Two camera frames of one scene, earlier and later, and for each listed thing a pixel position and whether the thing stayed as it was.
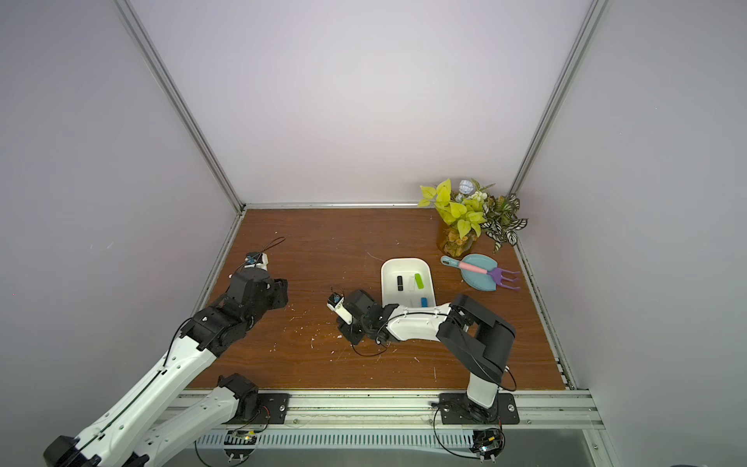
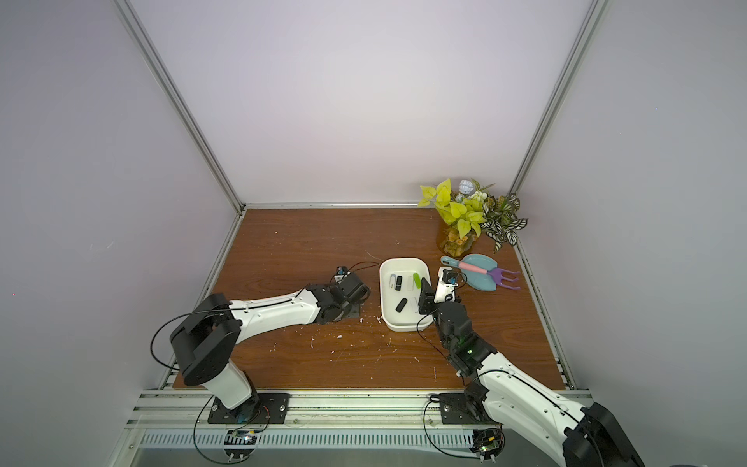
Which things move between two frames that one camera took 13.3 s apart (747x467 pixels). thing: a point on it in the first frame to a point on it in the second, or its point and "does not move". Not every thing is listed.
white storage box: x=407 y=282 does not move
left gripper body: x=274 y=297 to x=350 y=312
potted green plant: x=470 y=214 does not move
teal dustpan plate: x=477 y=279 does not move
